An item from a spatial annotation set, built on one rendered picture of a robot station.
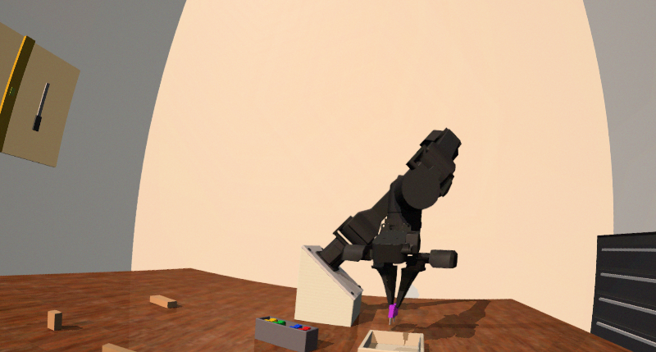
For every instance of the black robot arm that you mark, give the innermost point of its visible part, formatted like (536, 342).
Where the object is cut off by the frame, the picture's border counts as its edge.
(429, 177)

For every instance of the violet blade fuse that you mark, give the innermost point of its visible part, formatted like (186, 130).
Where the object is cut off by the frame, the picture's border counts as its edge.
(393, 311)

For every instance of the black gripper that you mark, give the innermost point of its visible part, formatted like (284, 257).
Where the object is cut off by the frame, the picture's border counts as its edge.
(414, 264)

